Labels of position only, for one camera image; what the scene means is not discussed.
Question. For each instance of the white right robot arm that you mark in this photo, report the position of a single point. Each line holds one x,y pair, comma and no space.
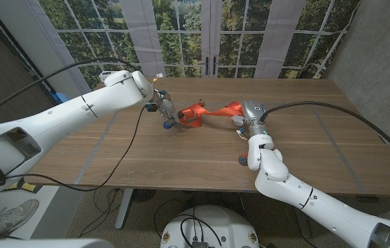
302,196

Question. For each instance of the orange ribbon roll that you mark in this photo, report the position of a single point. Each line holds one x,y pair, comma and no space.
202,112

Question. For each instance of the black ribbed round object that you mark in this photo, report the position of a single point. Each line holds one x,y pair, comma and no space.
143,195

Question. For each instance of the small grey red ball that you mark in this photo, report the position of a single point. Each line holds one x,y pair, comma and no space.
242,159

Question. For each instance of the grey table leg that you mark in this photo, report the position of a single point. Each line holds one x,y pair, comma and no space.
303,224

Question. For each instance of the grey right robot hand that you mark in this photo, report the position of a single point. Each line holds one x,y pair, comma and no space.
253,113

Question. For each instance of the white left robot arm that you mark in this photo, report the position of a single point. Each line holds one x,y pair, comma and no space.
60,117

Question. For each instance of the white table leg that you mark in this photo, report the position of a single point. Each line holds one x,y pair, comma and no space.
124,210

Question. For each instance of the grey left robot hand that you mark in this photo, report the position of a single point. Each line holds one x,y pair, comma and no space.
165,105

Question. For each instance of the grey sneaker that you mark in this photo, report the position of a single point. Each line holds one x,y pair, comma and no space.
12,213

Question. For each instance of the printed floor mat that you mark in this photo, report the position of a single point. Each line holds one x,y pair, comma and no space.
36,203

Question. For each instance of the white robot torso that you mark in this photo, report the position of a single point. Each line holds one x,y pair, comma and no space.
215,227

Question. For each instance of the white power strip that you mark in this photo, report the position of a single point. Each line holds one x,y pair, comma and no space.
107,74

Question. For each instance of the small blue object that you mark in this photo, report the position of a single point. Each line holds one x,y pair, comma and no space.
60,97

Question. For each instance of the printed window backdrop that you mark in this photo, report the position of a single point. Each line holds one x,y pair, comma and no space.
181,38

